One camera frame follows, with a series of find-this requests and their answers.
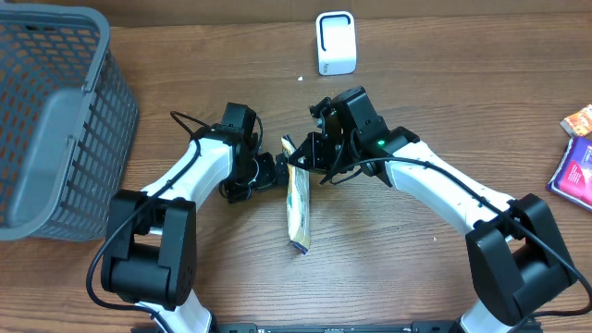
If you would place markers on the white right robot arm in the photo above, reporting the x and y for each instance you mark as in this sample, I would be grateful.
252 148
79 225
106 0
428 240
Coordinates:
517 256

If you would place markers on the orange Kleenex tissue pack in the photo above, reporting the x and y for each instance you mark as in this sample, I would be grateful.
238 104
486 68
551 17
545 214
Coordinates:
579 123

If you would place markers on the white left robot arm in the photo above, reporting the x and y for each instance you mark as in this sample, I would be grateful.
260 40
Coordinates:
149 258

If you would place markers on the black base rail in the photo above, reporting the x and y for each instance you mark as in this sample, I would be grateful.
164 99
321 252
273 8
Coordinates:
414 327

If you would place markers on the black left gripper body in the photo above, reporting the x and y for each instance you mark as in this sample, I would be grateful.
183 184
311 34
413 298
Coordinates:
265 178

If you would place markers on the yellow snack packet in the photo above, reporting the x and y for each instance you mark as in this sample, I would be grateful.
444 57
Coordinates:
298 208

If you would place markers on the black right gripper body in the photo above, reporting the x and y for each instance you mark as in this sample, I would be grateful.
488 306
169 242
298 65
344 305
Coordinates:
331 151

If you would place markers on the dark grey plastic basket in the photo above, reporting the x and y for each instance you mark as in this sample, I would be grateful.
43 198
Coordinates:
68 120

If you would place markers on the purple red pad pack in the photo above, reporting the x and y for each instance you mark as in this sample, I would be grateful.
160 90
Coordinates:
572 179

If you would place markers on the white barcode scanner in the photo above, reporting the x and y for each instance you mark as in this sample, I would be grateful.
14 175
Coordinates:
336 43

